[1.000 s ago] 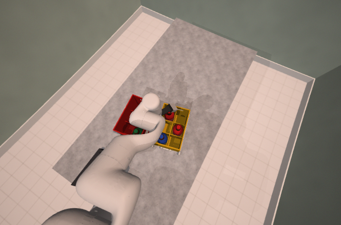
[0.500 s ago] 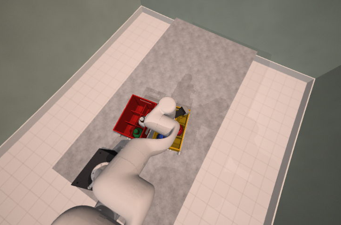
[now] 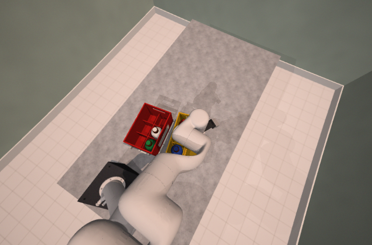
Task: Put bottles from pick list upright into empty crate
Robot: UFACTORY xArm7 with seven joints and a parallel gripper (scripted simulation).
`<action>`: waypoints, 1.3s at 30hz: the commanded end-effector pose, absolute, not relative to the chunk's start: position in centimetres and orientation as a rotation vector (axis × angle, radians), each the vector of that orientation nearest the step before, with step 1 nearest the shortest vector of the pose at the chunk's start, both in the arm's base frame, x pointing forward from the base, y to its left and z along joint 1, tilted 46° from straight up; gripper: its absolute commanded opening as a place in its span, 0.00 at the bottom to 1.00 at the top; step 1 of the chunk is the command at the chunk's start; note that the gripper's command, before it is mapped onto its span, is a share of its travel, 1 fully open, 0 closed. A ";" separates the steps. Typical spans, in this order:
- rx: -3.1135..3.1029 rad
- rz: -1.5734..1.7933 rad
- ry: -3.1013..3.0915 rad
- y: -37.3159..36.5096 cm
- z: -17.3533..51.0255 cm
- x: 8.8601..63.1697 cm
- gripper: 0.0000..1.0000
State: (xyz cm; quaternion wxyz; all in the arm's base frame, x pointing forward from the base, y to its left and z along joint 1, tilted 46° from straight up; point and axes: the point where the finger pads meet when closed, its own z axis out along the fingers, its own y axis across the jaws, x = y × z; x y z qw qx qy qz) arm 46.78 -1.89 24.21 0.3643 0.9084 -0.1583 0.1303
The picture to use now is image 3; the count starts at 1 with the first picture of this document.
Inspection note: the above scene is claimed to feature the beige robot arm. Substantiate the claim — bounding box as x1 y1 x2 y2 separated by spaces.
67 109 220 245

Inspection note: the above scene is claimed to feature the blue bottle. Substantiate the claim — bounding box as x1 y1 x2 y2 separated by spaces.
171 144 183 155

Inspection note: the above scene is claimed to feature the dark red crate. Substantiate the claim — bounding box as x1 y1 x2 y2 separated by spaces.
123 103 173 156

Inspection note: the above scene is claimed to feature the olive-brown crate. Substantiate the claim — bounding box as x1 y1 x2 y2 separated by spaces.
166 112 196 156

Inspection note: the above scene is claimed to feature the white bottle with grey label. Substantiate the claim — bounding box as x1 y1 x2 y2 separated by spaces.
151 127 162 139

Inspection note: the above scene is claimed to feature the green bottle with pale green label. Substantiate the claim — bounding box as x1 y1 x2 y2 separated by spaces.
145 139 156 152

